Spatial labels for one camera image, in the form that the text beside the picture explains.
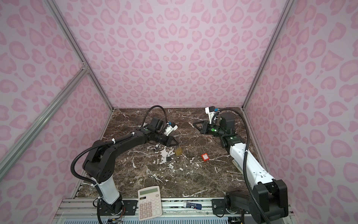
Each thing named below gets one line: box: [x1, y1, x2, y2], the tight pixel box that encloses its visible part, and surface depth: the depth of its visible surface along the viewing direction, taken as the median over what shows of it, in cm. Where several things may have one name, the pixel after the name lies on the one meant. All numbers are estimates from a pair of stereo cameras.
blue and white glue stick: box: [185, 202, 202, 210], surface depth 74 cm
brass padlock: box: [175, 147, 183, 156], surface depth 88 cm
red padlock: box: [201, 153, 211, 162], surface depth 92 cm
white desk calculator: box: [137, 185, 162, 221], surface depth 75 cm
